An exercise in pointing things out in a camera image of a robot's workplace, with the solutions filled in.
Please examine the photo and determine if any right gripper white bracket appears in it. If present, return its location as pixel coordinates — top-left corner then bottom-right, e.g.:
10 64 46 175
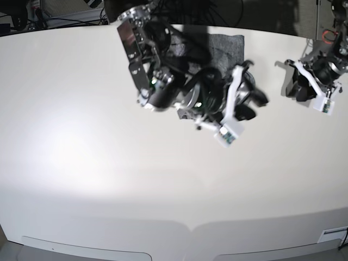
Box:
175 60 270 131

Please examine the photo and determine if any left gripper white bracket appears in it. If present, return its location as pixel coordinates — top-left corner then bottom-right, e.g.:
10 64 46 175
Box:
284 59 344 103

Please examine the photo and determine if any grey long-sleeve T-shirt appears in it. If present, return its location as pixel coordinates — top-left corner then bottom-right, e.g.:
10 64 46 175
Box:
170 33 245 122

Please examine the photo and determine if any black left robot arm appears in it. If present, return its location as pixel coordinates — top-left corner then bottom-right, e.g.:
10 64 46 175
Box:
285 1 347 102

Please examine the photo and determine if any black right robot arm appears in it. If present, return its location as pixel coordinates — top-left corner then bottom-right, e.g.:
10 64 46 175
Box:
104 1 269 131

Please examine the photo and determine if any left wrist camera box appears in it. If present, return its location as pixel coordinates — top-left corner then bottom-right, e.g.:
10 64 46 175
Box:
313 96 335 115

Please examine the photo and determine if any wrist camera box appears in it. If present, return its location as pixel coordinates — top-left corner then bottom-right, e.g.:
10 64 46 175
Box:
214 119 244 148
313 96 335 115

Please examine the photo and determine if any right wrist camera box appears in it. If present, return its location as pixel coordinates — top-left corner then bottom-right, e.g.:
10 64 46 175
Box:
214 119 244 148

